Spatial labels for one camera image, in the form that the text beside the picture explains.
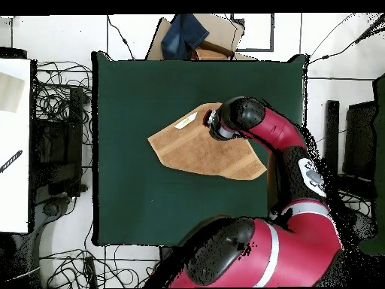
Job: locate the tan terry towel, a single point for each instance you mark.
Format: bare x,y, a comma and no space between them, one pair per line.
204,153

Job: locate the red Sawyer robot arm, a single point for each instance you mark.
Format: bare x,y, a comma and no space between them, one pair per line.
300,250

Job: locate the tan towel in box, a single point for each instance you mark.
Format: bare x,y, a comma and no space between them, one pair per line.
210,55

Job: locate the blue jeans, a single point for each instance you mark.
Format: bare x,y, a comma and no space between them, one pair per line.
180,36

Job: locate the cardboard box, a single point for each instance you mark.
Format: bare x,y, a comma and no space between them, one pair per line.
222,30

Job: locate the dark green table cloth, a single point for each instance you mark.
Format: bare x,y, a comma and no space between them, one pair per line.
150,195

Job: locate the black equipment rack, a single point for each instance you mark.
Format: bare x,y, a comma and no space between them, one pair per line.
75,135

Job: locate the wide black stand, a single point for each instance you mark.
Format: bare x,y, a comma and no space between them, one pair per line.
359,141

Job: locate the black round caster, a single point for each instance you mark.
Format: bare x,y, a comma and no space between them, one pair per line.
51,208

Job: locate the beige block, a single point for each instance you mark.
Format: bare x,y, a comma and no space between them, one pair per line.
10,93

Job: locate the black ridged tool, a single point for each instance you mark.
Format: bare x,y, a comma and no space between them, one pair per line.
10,161

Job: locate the white desk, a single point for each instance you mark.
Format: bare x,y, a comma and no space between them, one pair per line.
15,195

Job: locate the black rectangular floor frame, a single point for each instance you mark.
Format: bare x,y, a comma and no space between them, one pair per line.
272,33

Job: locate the narrow black post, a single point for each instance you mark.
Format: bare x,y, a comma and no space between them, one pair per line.
332,126

